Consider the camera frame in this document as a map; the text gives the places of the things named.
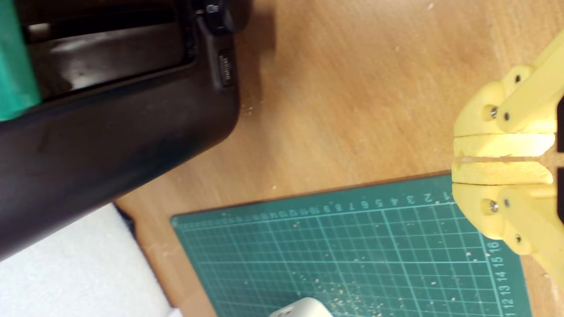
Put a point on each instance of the green toaster lever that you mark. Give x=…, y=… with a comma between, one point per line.
x=17, y=66

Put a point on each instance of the white rounded block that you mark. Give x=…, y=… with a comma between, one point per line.
x=304, y=309

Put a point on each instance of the green cutting mat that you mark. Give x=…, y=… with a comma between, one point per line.
x=308, y=246

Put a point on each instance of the black two-slot toaster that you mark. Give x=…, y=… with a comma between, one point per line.
x=110, y=132

